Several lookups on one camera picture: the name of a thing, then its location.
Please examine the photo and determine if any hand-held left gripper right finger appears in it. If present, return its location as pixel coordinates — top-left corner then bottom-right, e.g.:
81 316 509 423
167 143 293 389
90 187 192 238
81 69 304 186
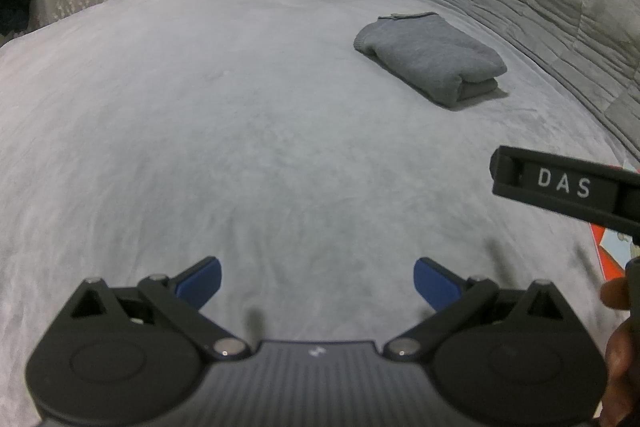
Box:
384 258 571 362

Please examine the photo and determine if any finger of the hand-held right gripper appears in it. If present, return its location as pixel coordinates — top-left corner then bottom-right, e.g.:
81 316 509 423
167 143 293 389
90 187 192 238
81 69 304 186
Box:
490 146 523 208

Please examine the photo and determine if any orange-edged picture book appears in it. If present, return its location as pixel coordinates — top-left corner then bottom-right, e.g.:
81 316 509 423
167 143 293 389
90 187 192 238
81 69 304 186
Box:
587 159 640 283

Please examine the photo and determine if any grey knit sweater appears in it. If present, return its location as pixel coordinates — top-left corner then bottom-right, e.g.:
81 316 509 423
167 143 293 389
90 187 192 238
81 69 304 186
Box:
354 12 508 108

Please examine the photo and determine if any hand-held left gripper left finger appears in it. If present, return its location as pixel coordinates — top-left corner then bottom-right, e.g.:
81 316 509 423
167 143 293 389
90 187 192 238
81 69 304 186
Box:
67 256 251 360

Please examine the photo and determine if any person's right hand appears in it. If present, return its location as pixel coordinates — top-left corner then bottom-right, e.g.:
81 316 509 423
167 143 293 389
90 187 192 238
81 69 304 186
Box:
599 279 640 427

